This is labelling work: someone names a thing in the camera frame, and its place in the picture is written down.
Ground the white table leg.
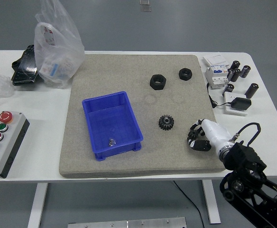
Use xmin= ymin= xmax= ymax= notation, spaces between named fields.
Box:
xmin=27 ymin=182 xmax=48 ymax=228
xmin=202 ymin=180 xmax=222 ymax=224

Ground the black adapter cord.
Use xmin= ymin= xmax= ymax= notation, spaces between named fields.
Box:
xmin=206 ymin=83 xmax=233 ymax=109

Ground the black floor cable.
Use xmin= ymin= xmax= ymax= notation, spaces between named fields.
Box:
xmin=173 ymin=180 xmax=204 ymax=228

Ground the silver metal plate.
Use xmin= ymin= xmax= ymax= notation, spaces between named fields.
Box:
xmin=67 ymin=217 xmax=187 ymax=228

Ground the blue plastic box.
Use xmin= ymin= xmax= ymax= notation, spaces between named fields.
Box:
xmin=82 ymin=91 xmax=144 ymax=162

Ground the grey-brown mat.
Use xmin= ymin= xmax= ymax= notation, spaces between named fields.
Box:
xmin=58 ymin=54 xmax=226 ymax=179

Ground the white circuit breaker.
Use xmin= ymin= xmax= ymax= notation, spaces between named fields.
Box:
xmin=204 ymin=64 xmax=230 ymax=90

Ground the black part wrapped in plastic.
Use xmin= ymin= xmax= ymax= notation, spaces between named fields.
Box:
xmin=11 ymin=44 xmax=44 ymax=86

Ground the clear plastic bag with items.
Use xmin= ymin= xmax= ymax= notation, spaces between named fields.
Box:
xmin=34 ymin=0 xmax=85 ymax=90

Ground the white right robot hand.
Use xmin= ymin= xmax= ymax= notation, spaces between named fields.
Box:
xmin=187 ymin=118 xmax=234 ymax=152

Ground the small black hex nut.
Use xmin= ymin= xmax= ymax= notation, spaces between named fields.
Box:
xmin=178 ymin=67 xmax=193 ymax=81

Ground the grey push-button control box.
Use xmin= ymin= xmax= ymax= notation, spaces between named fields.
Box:
xmin=0 ymin=111 xmax=30 ymax=179

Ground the large black hex nut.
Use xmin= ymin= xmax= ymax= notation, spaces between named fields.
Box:
xmin=149 ymin=74 xmax=167 ymax=91

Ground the large black gear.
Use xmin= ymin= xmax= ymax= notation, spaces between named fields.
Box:
xmin=157 ymin=114 xmax=175 ymax=131

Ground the white wall socket panel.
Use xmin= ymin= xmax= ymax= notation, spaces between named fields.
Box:
xmin=223 ymin=92 xmax=249 ymax=116

